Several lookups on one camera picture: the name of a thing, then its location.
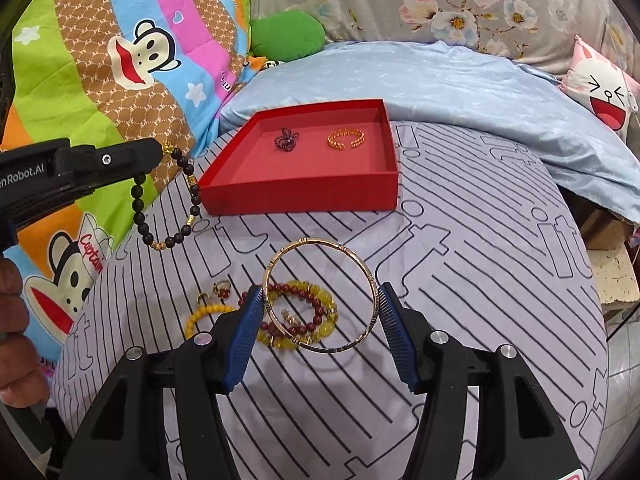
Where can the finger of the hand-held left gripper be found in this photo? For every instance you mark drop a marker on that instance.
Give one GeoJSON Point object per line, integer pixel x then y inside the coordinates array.
{"type": "Point", "coordinates": [115, 157]}
{"type": "Point", "coordinates": [85, 199]}

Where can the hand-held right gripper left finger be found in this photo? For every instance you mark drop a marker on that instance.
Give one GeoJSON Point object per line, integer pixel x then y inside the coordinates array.
{"type": "Point", "coordinates": [245, 340]}

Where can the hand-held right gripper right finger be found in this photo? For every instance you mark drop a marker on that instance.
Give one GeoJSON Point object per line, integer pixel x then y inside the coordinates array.
{"type": "Point", "coordinates": [395, 340]}

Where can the gold hook earring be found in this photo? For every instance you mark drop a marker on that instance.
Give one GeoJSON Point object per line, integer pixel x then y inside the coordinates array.
{"type": "Point", "coordinates": [202, 300]}

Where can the thin gold bangle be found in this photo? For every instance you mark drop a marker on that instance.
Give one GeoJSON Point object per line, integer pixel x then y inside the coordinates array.
{"type": "Point", "coordinates": [325, 239]}

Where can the red cardboard box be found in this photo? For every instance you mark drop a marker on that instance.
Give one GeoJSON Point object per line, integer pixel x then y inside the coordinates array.
{"type": "Point", "coordinates": [300, 190]}

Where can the person's left hand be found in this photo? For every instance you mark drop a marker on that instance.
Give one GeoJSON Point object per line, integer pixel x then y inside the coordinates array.
{"type": "Point", "coordinates": [17, 320]}

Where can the cartoon monkey blanket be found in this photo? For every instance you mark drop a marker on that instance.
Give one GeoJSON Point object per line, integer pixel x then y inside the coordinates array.
{"type": "Point", "coordinates": [100, 10]}

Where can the green cushion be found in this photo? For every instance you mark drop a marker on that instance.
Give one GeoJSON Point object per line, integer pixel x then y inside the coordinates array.
{"type": "Point", "coordinates": [285, 35]}

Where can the worn cardboard box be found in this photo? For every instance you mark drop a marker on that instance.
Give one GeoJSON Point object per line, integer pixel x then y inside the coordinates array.
{"type": "Point", "coordinates": [612, 270]}

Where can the light blue quilt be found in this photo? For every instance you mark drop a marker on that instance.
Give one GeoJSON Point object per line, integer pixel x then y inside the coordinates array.
{"type": "Point", "coordinates": [450, 90]}

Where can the pink bunny face pillow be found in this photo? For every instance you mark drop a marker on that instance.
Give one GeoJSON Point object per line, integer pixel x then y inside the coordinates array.
{"type": "Point", "coordinates": [600, 85]}

